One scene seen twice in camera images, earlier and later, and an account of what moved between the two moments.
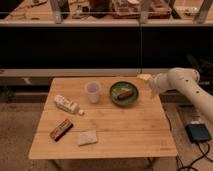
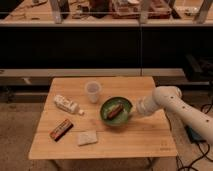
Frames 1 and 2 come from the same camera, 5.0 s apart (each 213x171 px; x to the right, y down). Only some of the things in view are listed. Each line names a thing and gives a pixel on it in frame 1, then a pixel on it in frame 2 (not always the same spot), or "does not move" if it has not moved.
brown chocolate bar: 60,131 does not move
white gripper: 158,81 -> 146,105
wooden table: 102,118 does not move
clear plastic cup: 93,88 does not move
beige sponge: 89,137 does not move
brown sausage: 124,95 -> 114,111
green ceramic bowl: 124,93 -> 115,110
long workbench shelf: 106,13 does not move
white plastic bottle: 62,102 does not move
